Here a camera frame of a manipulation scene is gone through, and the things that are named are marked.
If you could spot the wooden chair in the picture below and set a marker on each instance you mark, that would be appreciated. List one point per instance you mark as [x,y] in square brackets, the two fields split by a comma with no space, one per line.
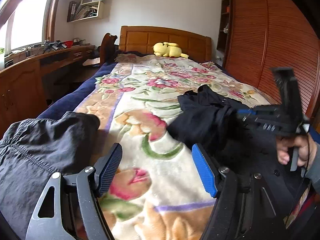
[107,47]

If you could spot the dark cloth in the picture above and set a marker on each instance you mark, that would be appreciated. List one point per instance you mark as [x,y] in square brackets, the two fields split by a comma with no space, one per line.
[130,53]

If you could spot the wooden slatted wardrobe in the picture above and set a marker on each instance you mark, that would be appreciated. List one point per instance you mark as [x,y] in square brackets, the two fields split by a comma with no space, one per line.
[262,42]

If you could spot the white wall shelf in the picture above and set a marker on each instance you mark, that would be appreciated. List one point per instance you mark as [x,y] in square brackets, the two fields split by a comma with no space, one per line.
[100,10]

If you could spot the wooden desk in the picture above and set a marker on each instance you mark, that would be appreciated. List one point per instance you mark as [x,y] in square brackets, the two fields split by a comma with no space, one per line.
[22,85]

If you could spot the window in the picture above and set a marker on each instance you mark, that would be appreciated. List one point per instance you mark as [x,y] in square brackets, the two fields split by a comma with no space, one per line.
[30,17]

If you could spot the person's right hand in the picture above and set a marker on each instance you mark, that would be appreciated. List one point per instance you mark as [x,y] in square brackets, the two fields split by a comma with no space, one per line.
[303,150]

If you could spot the wooden bed headboard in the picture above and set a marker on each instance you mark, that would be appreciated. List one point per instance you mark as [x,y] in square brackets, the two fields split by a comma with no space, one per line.
[150,40]

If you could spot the person's right forearm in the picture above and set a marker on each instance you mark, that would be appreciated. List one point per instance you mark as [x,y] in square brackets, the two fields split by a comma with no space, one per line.
[315,162]

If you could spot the black pants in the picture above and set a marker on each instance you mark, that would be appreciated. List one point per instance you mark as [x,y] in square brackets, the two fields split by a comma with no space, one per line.
[200,120]

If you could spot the yellow plush toy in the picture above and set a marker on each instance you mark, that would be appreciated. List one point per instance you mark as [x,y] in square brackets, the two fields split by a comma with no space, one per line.
[167,50]

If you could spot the navy bed sheet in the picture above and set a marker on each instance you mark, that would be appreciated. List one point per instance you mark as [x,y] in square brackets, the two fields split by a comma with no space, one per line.
[75,97]

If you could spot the floral blanket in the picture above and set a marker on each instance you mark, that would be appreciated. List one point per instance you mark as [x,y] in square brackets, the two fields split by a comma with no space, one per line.
[140,100]

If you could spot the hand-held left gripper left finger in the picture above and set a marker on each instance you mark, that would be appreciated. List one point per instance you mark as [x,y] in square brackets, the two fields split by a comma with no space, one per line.
[110,170]

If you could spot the black gadgets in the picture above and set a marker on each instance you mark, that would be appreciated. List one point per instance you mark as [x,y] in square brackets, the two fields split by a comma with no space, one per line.
[53,45]

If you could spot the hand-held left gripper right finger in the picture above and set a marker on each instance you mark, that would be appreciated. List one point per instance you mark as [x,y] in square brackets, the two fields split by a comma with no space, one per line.
[205,170]

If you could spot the dark grey folded garment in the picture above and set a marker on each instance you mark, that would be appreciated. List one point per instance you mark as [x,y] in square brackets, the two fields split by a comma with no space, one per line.
[37,155]

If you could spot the red basket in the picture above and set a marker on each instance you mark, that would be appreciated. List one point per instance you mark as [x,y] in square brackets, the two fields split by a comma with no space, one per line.
[69,44]

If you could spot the white figurine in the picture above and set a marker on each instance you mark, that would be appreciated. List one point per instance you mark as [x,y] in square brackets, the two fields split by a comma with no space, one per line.
[226,28]

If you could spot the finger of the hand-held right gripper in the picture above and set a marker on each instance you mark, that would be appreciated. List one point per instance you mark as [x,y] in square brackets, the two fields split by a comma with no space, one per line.
[262,126]
[260,111]

